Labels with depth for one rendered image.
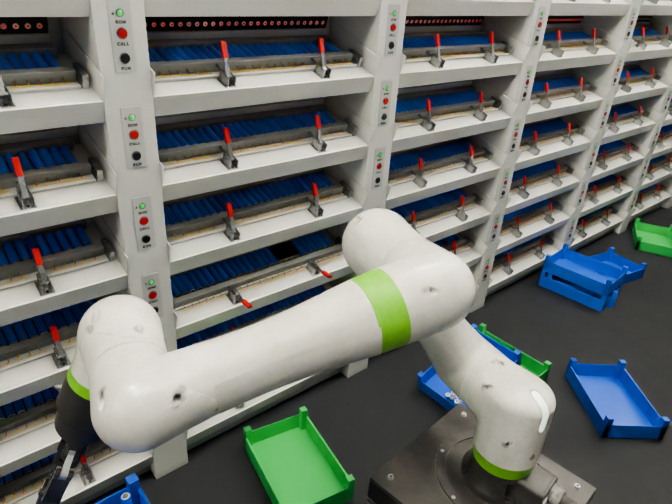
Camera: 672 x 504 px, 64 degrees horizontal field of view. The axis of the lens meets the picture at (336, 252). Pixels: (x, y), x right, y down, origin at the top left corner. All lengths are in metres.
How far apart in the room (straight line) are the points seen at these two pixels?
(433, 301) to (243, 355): 0.26
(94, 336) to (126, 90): 0.54
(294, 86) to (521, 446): 0.91
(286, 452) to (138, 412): 1.06
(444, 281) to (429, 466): 0.58
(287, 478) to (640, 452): 1.09
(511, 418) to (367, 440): 0.75
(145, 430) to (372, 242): 0.43
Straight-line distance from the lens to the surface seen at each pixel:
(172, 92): 1.19
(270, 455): 1.69
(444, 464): 1.25
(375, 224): 0.88
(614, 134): 2.93
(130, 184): 1.19
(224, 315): 1.45
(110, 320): 0.76
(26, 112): 1.10
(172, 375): 0.68
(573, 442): 1.94
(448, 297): 0.76
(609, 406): 2.13
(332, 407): 1.84
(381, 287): 0.73
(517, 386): 1.10
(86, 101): 1.13
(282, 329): 0.70
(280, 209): 1.50
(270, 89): 1.30
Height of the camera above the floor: 1.27
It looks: 28 degrees down
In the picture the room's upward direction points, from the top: 4 degrees clockwise
